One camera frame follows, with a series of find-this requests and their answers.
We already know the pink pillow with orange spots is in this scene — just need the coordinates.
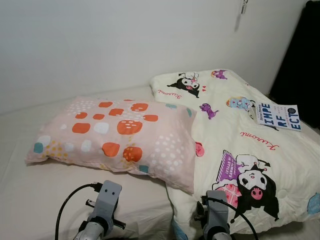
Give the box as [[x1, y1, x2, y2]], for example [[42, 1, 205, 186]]
[[25, 96, 197, 195]]

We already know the white book with blue letters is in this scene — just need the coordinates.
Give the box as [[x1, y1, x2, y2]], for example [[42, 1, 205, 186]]
[[255, 102, 302, 132]]

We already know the mattress with beige sheet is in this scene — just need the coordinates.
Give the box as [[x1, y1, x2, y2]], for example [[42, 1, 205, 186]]
[[0, 85, 320, 240]]

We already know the cream cartoon print quilt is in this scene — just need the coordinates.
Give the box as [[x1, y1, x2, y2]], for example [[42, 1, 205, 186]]
[[150, 69, 320, 236]]

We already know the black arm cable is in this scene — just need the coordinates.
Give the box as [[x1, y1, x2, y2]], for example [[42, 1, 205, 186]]
[[55, 183, 101, 240], [202, 197, 260, 240]]

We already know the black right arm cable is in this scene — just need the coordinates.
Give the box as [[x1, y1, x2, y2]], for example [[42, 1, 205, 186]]
[[202, 197, 260, 240]]

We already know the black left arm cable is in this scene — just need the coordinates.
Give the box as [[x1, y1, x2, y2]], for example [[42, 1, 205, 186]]
[[55, 183, 101, 240]]

